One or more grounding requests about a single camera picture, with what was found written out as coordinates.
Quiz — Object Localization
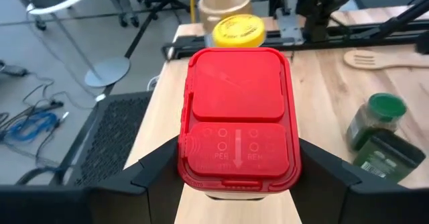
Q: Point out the wooden shelf black metal legs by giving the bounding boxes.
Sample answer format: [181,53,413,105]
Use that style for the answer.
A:
[123,22,302,224]

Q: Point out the wooden slotted spatula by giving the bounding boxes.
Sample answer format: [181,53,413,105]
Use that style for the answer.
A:
[343,48,429,71]

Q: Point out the dark green pepper tin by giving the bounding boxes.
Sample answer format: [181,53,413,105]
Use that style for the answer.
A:
[352,129,426,184]

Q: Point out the red smoked paprika tin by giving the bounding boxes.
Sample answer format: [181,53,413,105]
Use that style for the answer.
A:
[176,46,302,201]

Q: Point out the tan-lid furikake jar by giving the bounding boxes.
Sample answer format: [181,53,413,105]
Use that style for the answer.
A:
[197,0,254,34]

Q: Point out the grey round-base floor stand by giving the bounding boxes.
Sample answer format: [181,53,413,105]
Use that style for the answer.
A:
[50,12,131,89]

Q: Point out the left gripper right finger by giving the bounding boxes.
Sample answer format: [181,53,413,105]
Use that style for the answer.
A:
[290,138,403,224]

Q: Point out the blue coiled cable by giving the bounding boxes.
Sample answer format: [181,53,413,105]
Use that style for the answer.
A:
[5,111,60,144]

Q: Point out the black aluminium table frame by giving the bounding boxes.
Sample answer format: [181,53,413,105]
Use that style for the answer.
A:
[162,2,429,61]

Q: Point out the black perforated floor panel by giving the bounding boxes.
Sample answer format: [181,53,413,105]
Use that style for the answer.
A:
[50,91,154,188]

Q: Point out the black power strip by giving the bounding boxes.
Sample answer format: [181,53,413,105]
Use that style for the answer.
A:
[0,60,30,78]

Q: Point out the green-lid oregano glass jar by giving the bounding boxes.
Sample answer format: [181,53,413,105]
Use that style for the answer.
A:
[346,92,408,153]

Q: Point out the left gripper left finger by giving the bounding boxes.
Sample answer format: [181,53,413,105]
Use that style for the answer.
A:
[85,135,184,224]

